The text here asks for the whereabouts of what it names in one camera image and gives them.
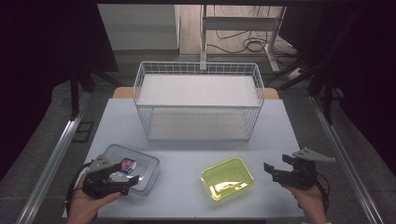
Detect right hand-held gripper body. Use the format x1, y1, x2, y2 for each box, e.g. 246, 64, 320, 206
274, 147, 336, 190

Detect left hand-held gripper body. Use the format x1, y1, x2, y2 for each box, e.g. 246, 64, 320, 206
82, 154, 130, 200

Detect clear lidded food container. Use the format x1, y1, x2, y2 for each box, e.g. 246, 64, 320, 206
101, 143, 162, 198

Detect yellow-green plastic tray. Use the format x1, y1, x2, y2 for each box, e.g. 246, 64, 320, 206
200, 157, 255, 202

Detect white wire shelf rack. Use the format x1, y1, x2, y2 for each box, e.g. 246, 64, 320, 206
133, 61, 265, 143

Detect person's left hand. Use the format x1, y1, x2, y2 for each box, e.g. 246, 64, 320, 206
64, 181, 121, 224

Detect person's right hand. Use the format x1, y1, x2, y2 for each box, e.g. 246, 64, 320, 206
281, 184, 329, 224

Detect wooden table under white top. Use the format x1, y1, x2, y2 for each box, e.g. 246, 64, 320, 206
112, 87, 279, 101

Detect black metal stand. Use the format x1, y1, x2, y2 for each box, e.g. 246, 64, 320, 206
69, 66, 122, 120
264, 12, 359, 125

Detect white power strip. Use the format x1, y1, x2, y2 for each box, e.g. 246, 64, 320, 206
286, 66, 303, 80

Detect white cabinet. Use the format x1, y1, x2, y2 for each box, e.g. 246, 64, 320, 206
97, 3, 181, 52

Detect left hand-held gripper black cable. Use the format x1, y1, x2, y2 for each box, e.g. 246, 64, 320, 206
64, 161, 94, 216

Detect hand-held gripper black cable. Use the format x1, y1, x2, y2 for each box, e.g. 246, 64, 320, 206
316, 172, 331, 216
64, 161, 94, 216

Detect right hand-held gripper black cable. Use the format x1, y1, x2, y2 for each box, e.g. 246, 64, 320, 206
316, 172, 331, 216

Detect aluminium rail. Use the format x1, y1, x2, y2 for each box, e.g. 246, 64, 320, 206
17, 92, 92, 224
309, 94, 386, 224

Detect black floor bracket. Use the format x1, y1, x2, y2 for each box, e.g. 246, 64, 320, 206
73, 120, 94, 144

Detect black cables on floor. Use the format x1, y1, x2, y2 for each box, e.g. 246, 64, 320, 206
206, 4, 300, 59

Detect white metal desk frame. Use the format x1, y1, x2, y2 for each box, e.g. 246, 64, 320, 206
199, 4, 288, 73

